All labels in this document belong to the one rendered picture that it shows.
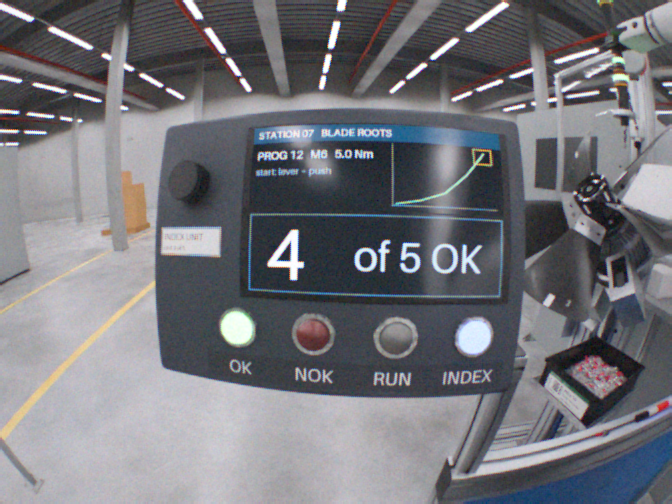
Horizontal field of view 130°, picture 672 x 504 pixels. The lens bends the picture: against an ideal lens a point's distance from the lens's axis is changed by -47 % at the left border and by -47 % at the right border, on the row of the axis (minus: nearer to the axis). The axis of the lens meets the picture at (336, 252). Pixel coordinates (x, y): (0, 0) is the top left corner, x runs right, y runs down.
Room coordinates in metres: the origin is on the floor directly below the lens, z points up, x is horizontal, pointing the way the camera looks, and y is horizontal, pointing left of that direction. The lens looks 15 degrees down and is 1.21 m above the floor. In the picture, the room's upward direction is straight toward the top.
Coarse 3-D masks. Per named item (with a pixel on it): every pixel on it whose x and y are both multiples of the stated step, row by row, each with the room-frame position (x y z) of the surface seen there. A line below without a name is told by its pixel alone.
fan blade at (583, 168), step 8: (584, 144) 0.80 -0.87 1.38; (584, 152) 0.78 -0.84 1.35; (576, 160) 0.86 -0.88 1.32; (584, 160) 0.77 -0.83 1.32; (576, 168) 0.85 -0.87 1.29; (584, 168) 0.76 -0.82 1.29; (568, 176) 0.91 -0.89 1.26; (576, 176) 0.84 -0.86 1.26; (584, 176) 0.75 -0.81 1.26; (576, 184) 0.83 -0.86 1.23
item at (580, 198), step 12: (588, 180) 0.64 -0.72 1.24; (600, 180) 0.60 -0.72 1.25; (576, 192) 0.66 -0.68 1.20; (588, 192) 0.61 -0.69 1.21; (600, 192) 0.56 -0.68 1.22; (612, 192) 0.56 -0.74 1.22; (588, 204) 0.59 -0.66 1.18; (600, 204) 0.56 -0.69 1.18; (624, 204) 0.56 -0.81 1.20; (588, 216) 0.61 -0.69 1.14; (600, 216) 0.57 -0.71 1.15; (612, 216) 0.56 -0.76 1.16; (624, 216) 0.54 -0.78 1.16; (612, 228) 0.55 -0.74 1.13
